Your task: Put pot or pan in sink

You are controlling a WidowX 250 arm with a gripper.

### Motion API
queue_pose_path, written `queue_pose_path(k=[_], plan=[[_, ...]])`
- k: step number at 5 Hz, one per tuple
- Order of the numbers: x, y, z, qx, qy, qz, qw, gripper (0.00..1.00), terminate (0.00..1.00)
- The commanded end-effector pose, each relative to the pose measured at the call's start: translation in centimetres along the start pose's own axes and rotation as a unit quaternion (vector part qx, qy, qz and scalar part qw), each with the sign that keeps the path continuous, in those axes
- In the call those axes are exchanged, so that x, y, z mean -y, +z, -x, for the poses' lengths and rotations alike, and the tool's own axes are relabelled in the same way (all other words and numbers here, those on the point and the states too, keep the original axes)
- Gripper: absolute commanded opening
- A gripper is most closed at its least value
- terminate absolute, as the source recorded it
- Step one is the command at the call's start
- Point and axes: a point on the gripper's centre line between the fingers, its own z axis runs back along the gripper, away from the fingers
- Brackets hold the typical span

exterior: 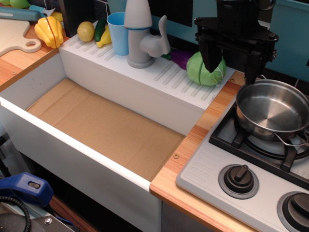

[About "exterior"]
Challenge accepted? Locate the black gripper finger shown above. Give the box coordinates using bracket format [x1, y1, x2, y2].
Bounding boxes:
[199, 34, 222, 73]
[245, 51, 267, 85]

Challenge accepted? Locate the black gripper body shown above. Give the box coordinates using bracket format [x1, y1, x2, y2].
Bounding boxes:
[194, 17, 277, 62]

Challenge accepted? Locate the stainless steel pot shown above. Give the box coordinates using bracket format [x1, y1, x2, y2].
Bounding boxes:
[236, 79, 309, 146]

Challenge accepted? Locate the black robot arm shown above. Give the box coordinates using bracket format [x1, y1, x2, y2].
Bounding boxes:
[194, 0, 279, 85]

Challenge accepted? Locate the cardboard sheet in sink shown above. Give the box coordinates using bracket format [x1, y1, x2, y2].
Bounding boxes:
[28, 79, 184, 181]

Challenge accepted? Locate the white toy sink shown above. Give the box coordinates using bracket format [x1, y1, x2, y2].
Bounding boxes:
[0, 36, 233, 232]

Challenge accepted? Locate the green toy cabbage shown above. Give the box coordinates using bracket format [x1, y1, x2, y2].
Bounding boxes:
[186, 52, 227, 86]

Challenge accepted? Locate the purple toy eggplant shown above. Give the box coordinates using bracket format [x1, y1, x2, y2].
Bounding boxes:
[161, 49, 194, 70]

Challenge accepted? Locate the teal box right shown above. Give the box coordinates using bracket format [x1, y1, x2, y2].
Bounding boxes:
[265, 0, 309, 82]

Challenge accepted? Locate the teal box with black panel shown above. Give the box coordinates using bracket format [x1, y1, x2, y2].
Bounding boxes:
[108, 0, 217, 52]

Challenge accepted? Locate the grey toy faucet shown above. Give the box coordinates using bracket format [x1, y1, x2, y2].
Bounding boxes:
[124, 0, 170, 69]

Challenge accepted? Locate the light blue plastic cup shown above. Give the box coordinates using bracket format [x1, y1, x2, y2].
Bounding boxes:
[107, 12, 129, 56]

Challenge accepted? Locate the yellow toy banana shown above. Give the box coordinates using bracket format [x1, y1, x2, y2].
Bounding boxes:
[96, 25, 112, 48]

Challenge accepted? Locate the black burner grate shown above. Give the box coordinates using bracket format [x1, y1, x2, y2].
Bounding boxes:
[209, 103, 309, 190]

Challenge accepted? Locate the green toy cucumber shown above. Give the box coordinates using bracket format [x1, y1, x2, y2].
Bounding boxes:
[94, 19, 106, 42]

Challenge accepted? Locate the black left stove knob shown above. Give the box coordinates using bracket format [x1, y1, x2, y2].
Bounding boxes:
[218, 164, 259, 200]

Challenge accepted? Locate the black stove knob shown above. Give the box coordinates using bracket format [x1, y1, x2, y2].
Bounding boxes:
[218, 164, 259, 200]
[277, 191, 309, 232]

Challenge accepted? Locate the grey toy stove top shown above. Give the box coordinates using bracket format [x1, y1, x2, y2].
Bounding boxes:
[176, 101, 309, 232]

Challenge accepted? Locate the yellow toy potato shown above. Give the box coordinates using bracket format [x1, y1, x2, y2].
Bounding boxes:
[77, 21, 95, 42]

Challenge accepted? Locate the black right stove knob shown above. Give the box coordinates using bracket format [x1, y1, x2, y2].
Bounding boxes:
[277, 191, 309, 232]

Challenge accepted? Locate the yellow toy bell pepper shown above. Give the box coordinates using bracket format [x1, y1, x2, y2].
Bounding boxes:
[34, 16, 64, 49]

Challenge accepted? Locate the teal toy knife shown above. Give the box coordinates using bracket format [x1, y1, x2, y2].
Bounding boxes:
[0, 5, 55, 22]

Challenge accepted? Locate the green toy fruit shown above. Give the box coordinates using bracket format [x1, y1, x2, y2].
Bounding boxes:
[0, 0, 31, 9]

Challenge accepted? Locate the white cutting board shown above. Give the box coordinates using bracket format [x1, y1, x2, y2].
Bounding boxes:
[0, 18, 42, 56]

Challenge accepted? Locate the blue clamp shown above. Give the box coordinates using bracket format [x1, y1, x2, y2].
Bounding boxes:
[0, 172, 54, 207]

